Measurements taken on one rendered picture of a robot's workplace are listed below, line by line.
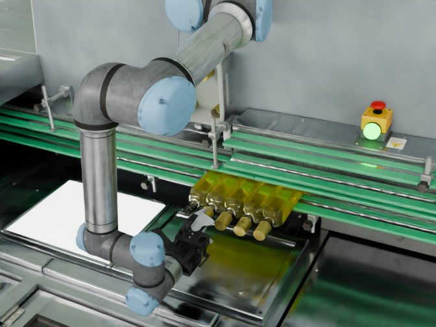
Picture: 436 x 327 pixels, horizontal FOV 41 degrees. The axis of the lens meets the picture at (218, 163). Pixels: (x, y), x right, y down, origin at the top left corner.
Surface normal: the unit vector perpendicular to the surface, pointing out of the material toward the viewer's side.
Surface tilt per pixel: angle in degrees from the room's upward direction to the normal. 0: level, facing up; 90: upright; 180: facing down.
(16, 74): 90
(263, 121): 90
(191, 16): 8
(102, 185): 46
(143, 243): 90
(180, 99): 83
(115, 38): 0
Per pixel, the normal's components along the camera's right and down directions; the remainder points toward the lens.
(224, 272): -0.06, -0.86
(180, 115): 0.83, 0.34
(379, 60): -0.46, 0.48
